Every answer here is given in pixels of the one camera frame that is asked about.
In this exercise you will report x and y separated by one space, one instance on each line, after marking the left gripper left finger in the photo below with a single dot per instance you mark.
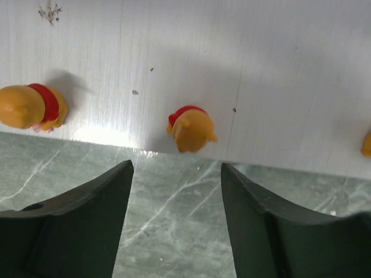
74 234

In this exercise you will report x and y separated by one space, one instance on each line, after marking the orange bear toy bottom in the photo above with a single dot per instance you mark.
192 128

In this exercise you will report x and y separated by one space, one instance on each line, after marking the orange bear toy top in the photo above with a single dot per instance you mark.
34 106

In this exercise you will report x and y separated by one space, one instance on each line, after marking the white two-tier shelf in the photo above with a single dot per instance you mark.
287 83

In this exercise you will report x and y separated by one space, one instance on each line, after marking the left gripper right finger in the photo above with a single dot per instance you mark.
273 237

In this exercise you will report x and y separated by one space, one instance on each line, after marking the orange bear toy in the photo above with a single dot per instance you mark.
192 128
366 146
34 106

